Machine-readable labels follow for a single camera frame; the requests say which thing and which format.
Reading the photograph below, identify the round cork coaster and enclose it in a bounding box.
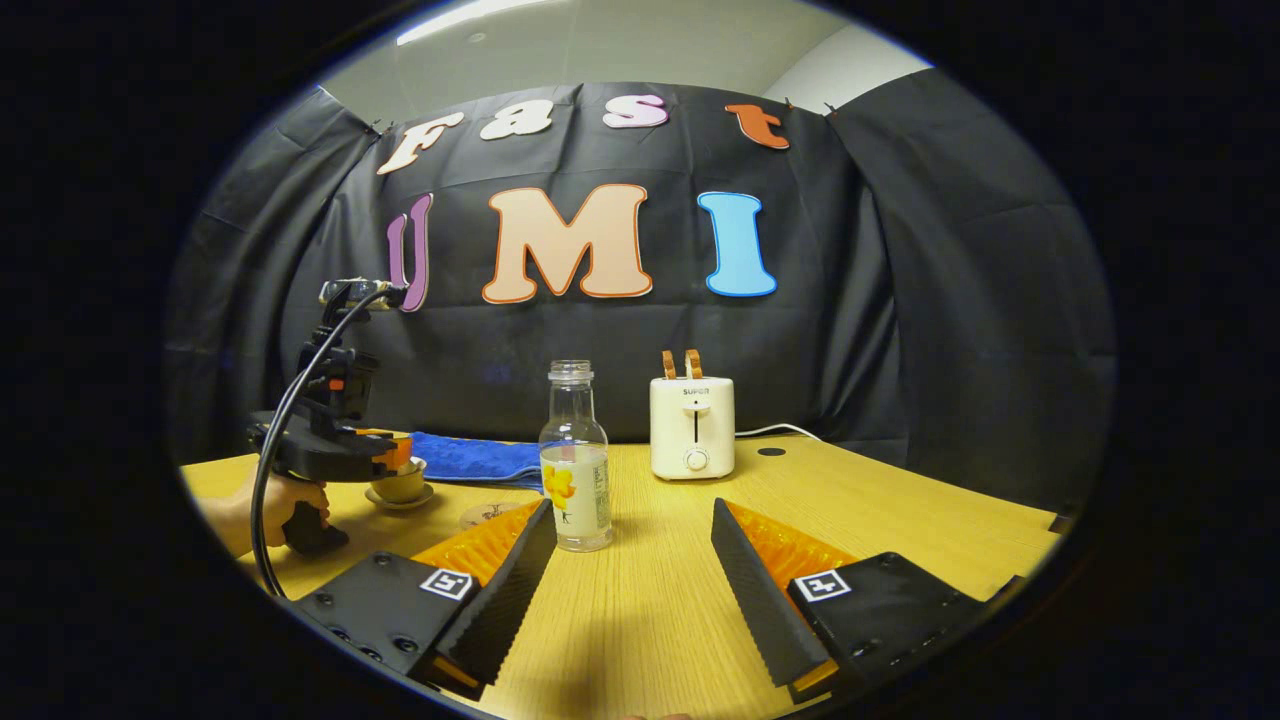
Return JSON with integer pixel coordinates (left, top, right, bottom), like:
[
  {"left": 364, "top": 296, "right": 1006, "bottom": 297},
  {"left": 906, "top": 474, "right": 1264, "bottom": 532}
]
[{"left": 459, "top": 502, "right": 523, "bottom": 532}]

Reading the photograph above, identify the black backdrop cloth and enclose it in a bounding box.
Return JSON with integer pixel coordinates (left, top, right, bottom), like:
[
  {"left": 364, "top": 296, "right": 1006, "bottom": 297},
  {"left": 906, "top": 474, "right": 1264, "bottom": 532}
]
[{"left": 165, "top": 68, "right": 1116, "bottom": 511}]

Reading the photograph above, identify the blue towel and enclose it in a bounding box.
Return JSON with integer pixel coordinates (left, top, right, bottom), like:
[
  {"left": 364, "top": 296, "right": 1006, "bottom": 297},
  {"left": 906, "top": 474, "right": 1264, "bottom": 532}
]
[{"left": 408, "top": 432, "right": 546, "bottom": 491}]

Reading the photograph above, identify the beige ceramic teacup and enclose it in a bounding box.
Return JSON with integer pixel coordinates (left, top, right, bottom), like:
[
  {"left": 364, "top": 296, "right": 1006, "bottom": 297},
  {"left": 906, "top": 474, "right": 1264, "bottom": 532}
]
[{"left": 372, "top": 458, "right": 429, "bottom": 504}]

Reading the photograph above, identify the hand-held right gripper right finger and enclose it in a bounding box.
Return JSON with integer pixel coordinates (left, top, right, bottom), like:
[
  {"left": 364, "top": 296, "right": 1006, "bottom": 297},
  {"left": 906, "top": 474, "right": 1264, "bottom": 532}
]
[{"left": 710, "top": 497, "right": 1006, "bottom": 706}]

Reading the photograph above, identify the white toaster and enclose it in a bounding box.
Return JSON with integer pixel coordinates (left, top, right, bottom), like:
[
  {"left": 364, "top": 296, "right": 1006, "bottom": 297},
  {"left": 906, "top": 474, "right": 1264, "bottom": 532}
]
[{"left": 650, "top": 375, "right": 736, "bottom": 481}]

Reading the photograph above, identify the black cable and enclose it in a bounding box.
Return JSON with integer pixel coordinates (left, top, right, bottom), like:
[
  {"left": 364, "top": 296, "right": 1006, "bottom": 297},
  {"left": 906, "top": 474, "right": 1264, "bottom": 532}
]
[{"left": 248, "top": 284, "right": 396, "bottom": 601}]

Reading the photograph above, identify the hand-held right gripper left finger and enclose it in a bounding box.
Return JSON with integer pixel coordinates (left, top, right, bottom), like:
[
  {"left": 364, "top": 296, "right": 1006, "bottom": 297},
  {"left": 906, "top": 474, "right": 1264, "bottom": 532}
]
[{"left": 290, "top": 498, "right": 558, "bottom": 701}]

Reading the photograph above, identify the clear glass water bottle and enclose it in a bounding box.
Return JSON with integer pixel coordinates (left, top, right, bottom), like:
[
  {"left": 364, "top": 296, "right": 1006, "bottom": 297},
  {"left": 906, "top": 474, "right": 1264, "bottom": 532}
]
[{"left": 538, "top": 360, "right": 613, "bottom": 553}]

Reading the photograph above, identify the beige ceramic saucer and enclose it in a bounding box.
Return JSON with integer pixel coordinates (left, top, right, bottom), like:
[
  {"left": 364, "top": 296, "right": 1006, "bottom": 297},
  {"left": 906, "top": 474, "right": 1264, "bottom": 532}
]
[{"left": 363, "top": 483, "right": 436, "bottom": 512}]

